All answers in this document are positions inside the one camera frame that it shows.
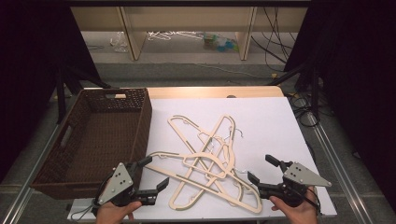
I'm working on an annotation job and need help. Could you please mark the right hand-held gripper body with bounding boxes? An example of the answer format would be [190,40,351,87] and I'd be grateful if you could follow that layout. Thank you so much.
[257,160,332,208]

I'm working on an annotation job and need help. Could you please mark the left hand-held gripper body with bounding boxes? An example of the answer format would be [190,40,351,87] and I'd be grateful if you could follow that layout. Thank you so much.
[92,161,158,209]

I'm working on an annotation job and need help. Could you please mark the beige wooden clothes hanger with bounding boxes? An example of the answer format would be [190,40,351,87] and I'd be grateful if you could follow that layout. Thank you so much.
[145,151,263,215]

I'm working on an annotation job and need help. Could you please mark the brown woven basket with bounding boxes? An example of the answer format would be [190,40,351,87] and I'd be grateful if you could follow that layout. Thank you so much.
[30,88,153,200]

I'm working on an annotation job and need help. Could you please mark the person's left hand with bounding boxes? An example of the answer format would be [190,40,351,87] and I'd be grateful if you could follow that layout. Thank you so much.
[96,200,143,224]

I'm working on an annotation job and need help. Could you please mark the person's right hand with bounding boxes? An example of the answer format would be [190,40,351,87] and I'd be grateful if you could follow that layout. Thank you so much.
[269,186,318,224]

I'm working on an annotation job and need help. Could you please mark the black curtain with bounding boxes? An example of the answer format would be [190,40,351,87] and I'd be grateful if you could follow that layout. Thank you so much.
[284,0,396,204]
[0,0,102,185]

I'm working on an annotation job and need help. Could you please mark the clear plastic bag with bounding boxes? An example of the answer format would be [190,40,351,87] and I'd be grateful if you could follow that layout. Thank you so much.
[109,31,129,53]

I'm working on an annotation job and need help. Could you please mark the white hangers on floor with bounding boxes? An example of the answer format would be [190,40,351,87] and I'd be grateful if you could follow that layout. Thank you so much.
[147,30,205,41]

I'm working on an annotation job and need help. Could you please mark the colourful plastic items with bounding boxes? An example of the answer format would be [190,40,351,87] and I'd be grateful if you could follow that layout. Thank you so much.
[203,32,239,53]

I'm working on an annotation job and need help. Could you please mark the beige wooden shelf unit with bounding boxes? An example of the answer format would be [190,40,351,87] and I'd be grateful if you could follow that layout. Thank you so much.
[70,6,309,62]

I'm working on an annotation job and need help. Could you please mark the right hand-held gripper cable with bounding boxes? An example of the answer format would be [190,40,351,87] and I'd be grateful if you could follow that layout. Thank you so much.
[306,186,322,217]

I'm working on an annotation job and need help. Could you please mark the hand-held gripper cable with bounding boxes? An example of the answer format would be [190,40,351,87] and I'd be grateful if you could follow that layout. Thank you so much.
[70,174,113,222]
[306,186,322,217]

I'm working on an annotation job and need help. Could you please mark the metal floor rail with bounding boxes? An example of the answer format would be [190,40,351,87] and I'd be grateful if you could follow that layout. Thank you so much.
[0,123,61,224]
[306,111,375,224]

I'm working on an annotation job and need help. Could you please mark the left hand-held gripper cable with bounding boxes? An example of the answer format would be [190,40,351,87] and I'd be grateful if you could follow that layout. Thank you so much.
[70,174,113,222]

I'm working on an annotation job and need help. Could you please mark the coiled black cables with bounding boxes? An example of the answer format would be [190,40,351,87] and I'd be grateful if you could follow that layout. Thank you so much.
[287,91,322,129]

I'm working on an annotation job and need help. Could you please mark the thin pale floor cable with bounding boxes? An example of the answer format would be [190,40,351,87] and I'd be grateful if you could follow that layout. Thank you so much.
[195,63,281,79]

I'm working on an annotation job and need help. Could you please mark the hanging black cables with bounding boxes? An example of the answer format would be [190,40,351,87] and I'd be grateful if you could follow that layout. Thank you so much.
[250,6,300,73]

